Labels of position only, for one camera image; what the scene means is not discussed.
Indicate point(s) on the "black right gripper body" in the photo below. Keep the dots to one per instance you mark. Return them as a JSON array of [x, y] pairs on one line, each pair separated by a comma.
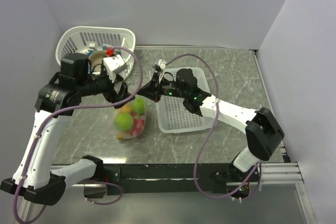
[[168, 88]]

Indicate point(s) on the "white perforated rectangular basket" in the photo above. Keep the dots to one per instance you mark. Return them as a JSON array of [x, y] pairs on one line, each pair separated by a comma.
[[173, 117]]

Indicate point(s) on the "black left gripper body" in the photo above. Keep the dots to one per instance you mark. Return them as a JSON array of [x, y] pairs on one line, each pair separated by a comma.
[[96, 84]]

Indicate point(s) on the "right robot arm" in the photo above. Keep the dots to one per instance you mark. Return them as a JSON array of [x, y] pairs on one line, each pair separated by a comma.
[[262, 130]]

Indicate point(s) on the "aluminium frame rail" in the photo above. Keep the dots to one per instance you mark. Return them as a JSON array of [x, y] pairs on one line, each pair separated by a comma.
[[281, 173]]

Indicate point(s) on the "beige bowl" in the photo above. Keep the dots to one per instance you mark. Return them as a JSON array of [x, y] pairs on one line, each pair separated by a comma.
[[96, 59]]

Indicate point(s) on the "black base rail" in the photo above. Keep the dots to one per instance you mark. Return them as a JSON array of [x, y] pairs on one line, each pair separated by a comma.
[[172, 178]]

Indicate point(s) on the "green fake apple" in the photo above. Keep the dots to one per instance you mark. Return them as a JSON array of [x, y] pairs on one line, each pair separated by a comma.
[[124, 121]]

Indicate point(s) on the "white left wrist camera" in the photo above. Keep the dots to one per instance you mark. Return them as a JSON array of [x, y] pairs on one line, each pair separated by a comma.
[[115, 67]]

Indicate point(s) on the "white slatted round basket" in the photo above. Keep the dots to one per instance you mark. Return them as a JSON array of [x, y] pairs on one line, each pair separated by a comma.
[[88, 39]]

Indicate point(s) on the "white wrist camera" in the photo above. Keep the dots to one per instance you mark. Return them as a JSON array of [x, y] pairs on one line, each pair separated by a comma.
[[115, 67], [160, 67]]

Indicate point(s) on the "clear zip top bag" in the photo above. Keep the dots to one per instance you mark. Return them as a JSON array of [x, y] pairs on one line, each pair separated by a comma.
[[122, 135]]

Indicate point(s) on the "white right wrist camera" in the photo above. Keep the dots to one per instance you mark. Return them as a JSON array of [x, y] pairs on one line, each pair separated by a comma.
[[160, 67]]

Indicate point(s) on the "orange fake fruit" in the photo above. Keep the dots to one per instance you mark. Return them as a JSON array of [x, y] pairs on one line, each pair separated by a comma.
[[126, 109]]

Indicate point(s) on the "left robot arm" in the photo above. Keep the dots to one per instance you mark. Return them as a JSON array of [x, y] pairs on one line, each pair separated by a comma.
[[34, 180]]

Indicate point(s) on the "red fake strawberry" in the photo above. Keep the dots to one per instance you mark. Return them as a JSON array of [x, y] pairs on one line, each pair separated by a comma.
[[138, 125]]

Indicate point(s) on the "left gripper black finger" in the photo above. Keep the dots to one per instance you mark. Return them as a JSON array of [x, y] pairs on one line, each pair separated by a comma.
[[119, 101], [123, 89]]

